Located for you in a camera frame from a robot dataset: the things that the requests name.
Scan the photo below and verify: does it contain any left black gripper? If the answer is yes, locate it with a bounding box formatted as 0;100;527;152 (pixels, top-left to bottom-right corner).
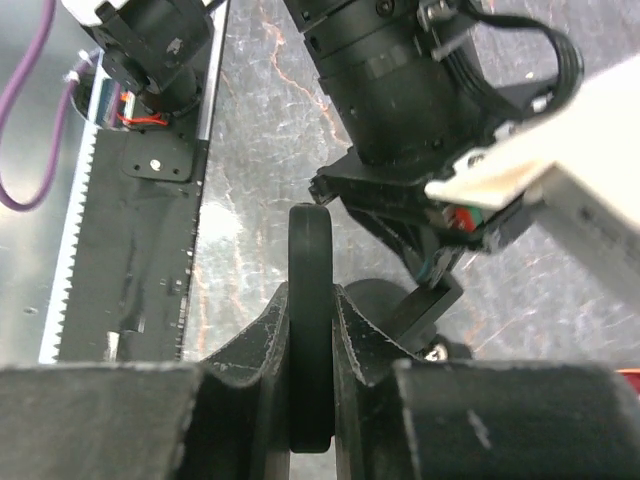
287;1;584;251

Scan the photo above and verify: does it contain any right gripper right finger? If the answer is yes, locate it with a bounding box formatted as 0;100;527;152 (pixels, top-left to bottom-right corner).
332;288;639;479

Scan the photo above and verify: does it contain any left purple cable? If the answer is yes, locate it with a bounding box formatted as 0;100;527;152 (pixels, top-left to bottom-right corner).
0;0;101;211

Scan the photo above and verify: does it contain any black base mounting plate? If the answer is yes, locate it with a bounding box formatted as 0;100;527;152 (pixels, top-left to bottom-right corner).
54;112;208;361

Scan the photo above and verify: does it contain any black smartphone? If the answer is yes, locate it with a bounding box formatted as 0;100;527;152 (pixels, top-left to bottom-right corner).
288;204;335;453

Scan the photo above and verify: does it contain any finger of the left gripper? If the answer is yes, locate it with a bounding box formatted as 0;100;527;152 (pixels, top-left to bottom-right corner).
344;199;461;287

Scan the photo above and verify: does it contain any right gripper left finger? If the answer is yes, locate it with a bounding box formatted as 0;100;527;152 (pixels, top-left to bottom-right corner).
1;287;290;479

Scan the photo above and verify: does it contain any slotted cable duct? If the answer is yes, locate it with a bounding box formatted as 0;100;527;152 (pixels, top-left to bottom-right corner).
38;65;105;364

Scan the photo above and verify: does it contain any black phone stand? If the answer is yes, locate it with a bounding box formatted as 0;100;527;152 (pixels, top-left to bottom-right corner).
345;273;473;362

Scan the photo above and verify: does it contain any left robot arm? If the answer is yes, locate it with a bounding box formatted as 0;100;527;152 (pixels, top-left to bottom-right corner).
65;1;584;284

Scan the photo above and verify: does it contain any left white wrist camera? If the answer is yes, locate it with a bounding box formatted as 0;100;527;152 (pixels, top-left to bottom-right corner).
424;57;639;309

